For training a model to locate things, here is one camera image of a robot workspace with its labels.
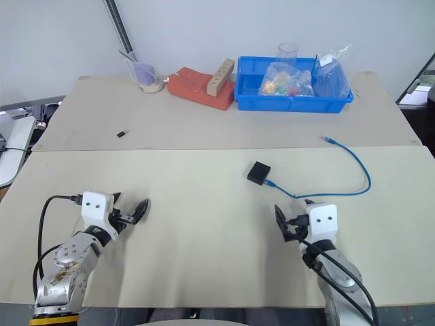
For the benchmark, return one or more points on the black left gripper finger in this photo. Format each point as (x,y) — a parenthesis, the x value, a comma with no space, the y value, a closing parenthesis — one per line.
(142,210)
(117,197)

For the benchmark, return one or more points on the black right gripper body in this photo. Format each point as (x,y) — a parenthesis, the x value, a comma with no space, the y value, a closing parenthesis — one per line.
(299,228)

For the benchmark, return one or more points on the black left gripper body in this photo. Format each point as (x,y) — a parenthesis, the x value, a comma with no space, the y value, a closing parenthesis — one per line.
(123,219)

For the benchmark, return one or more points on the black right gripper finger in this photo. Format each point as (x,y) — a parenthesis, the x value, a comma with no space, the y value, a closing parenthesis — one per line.
(309,202)
(282,222)

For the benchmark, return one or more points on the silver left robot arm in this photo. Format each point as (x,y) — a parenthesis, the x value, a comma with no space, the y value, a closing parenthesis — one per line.
(73,253)

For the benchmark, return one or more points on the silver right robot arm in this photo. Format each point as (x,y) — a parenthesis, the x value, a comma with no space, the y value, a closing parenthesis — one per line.
(336,271)

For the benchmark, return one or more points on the small black adapter box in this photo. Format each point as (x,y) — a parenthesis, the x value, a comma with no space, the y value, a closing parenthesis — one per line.
(259,173)

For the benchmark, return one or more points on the small black USB adapter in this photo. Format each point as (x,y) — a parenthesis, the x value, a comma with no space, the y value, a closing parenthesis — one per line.
(122,133)

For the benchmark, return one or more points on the blue plastic bin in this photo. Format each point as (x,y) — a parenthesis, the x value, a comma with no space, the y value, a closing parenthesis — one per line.
(289,103)

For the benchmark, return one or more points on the plastic bag of colourful pieces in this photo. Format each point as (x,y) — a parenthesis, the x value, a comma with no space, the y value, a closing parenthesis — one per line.
(285,81)

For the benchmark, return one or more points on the clear measuring cup purple contents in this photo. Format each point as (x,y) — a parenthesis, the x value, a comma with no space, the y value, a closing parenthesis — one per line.
(147,76)

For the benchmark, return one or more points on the plastic bag with dark item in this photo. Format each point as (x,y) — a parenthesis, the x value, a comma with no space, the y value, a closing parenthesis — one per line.
(331,79)

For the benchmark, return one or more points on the grey desk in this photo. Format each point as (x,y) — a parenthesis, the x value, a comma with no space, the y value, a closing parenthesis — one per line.
(30,102)

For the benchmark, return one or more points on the red brick block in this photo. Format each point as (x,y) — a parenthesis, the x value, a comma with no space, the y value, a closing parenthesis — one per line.
(190,87)

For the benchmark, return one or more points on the wooden stick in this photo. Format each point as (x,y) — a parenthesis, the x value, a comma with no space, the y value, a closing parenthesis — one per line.
(126,55)

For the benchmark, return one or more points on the clear plastic cup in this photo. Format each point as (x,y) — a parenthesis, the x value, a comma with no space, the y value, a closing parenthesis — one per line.
(288,52)

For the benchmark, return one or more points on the wooden block with holes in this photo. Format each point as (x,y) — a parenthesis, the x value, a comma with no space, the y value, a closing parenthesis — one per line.
(220,77)

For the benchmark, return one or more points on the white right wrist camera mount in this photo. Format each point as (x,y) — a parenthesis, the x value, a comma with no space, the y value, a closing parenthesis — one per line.
(323,220)

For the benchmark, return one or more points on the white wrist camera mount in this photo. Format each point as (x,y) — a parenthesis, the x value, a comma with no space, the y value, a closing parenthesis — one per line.
(323,220)
(95,208)

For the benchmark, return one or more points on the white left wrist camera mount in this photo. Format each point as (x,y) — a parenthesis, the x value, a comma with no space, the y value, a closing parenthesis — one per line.
(95,208)

